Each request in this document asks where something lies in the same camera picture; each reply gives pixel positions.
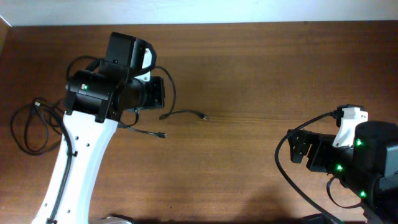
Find black usb cable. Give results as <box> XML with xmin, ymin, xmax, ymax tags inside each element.
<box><xmin>152</xmin><ymin>65</ymin><xmax>208</xmax><ymax>121</ymax></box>
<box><xmin>10</xmin><ymin>97</ymin><xmax>65</xmax><ymax>156</ymax></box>
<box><xmin>118</xmin><ymin>108</ymin><xmax>169</xmax><ymax>139</ymax></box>

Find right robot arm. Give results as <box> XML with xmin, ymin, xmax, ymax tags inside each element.
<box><xmin>288</xmin><ymin>121</ymin><xmax>397</xmax><ymax>223</ymax></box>

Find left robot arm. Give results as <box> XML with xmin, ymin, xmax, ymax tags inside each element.
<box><xmin>33</xmin><ymin>32</ymin><xmax>165</xmax><ymax>223</ymax></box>

